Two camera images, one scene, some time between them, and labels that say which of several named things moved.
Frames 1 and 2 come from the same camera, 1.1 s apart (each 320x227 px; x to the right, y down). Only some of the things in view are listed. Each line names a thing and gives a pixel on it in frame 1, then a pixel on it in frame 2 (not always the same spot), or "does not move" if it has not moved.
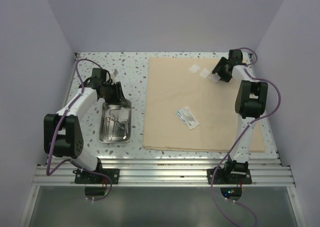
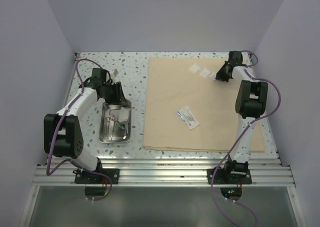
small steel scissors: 116,122 does not move
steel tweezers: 125,133 to 112,134
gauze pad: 123,114 does not move
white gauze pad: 205,73 does not move
